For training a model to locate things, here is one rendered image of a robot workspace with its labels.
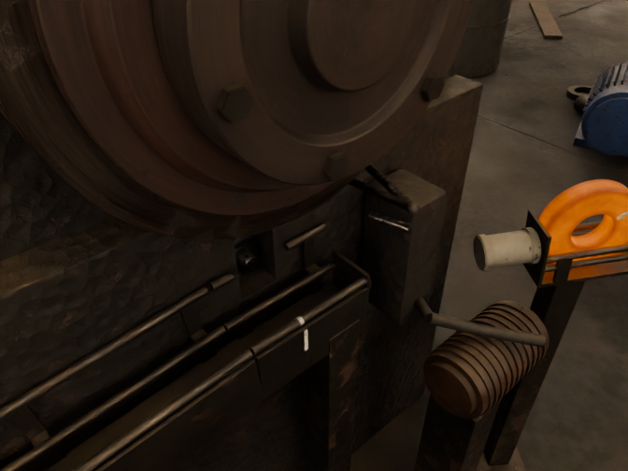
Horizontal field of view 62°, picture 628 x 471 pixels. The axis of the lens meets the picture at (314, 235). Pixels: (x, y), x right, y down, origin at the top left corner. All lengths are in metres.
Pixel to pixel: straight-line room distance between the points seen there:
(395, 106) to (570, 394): 1.26
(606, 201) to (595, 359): 0.90
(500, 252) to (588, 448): 0.78
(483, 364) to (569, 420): 0.69
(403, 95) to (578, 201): 0.46
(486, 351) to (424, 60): 0.57
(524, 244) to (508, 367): 0.21
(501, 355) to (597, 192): 0.30
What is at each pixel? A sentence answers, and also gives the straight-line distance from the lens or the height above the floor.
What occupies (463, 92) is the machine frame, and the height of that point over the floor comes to 0.87.
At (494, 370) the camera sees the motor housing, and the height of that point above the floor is 0.52.
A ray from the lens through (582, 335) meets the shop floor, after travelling 1.79.
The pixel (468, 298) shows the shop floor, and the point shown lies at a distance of 1.78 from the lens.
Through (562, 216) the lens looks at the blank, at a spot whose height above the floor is 0.74.
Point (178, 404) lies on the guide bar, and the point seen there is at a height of 0.70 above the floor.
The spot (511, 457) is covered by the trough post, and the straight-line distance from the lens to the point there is 1.46.
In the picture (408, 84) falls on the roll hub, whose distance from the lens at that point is 0.49.
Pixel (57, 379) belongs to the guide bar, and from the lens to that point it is 0.66.
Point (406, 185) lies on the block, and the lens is 0.79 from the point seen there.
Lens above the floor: 1.22
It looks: 38 degrees down
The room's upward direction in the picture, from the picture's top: 1 degrees counter-clockwise
